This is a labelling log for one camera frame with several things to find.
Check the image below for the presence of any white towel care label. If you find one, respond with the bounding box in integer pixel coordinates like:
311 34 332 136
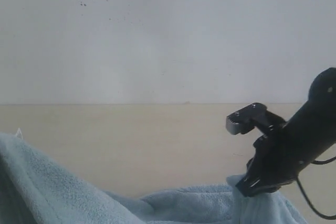
15 128 23 139

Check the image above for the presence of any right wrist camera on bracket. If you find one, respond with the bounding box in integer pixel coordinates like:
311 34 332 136
226 103 286 135

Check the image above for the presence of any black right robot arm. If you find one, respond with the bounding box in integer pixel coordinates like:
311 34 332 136
226 68 335 197

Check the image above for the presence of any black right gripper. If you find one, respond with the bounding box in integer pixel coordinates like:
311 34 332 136
236 130 310 197

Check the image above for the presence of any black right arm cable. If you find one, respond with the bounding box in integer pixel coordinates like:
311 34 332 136
296 155 336 219

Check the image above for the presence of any light blue fluffy towel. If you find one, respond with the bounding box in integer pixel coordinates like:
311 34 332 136
1 133 305 223

